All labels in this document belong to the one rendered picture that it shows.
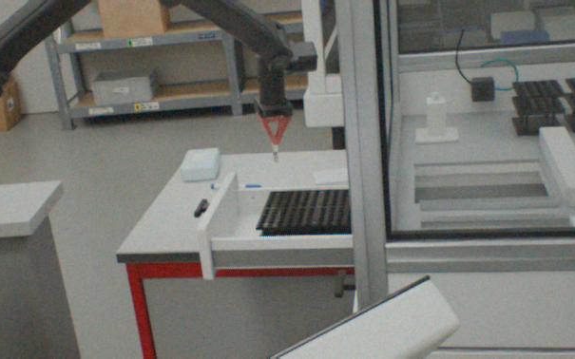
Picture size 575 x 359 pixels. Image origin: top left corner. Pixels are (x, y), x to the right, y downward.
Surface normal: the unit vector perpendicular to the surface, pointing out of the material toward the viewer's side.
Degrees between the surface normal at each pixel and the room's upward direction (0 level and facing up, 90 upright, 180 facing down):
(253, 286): 90
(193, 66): 90
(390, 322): 40
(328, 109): 90
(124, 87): 90
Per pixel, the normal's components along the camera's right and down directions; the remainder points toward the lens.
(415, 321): 0.32, -0.55
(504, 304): -0.15, 0.38
